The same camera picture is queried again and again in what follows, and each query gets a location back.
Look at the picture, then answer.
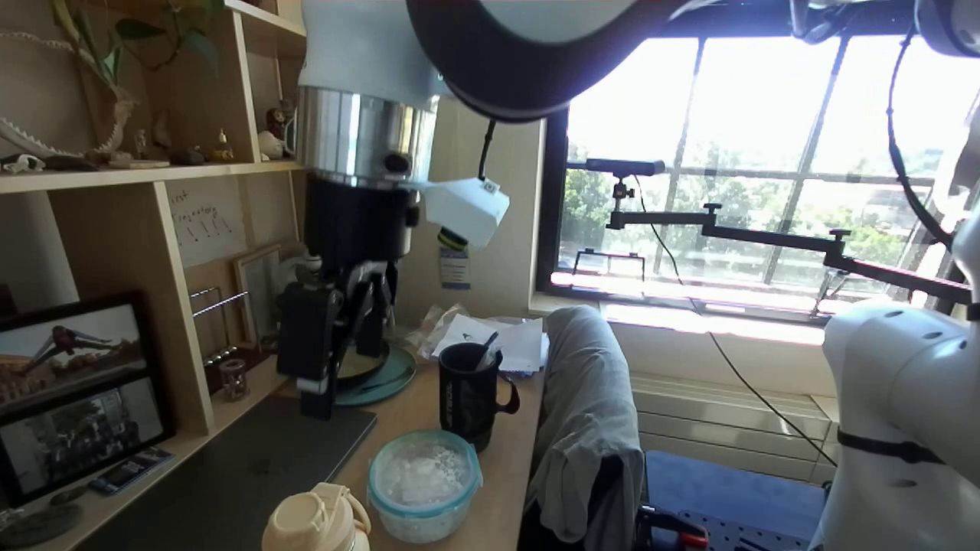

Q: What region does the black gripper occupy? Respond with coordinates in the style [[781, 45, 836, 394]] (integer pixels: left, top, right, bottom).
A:
[[278, 173, 420, 419]]

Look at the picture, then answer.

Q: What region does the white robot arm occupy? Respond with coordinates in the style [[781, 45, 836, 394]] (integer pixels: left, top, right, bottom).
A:
[[278, 0, 976, 416]]

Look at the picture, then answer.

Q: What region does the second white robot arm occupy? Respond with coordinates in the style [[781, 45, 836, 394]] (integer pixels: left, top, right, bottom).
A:
[[809, 302, 980, 551]]

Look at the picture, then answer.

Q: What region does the teal round coaster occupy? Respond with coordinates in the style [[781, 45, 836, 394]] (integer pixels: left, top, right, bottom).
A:
[[337, 349, 413, 406]]

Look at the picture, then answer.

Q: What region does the black mug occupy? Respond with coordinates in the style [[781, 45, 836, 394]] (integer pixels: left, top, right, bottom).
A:
[[438, 343, 522, 450]]

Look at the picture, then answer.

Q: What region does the white spiral notebook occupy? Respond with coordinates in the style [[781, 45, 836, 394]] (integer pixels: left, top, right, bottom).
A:
[[434, 317, 551, 379]]

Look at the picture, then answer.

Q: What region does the clear container with teal lid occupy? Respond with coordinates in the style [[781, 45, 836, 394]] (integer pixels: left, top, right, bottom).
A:
[[367, 428, 483, 544]]

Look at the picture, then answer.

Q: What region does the wooden bookshelf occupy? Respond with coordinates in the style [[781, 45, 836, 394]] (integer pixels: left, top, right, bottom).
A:
[[0, 0, 306, 551]]

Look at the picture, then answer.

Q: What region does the grey cloth on chair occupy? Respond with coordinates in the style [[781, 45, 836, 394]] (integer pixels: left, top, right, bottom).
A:
[[523, 306, 647, 551]]

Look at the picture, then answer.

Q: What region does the framed photo on shelf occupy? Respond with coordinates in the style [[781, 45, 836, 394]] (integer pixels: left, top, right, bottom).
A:
[[0, 294, 176, 506]]

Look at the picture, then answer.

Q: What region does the green potted plant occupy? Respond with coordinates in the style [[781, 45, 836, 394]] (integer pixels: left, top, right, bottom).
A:
[[47, 0, 224, 156]]

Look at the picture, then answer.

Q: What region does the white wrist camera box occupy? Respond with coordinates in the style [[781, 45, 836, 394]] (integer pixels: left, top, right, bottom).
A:
[[424, 178, 511, 247]]

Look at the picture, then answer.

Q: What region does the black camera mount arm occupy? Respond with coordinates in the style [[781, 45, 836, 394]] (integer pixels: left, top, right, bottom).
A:
[[583, 160, 971, 302]]

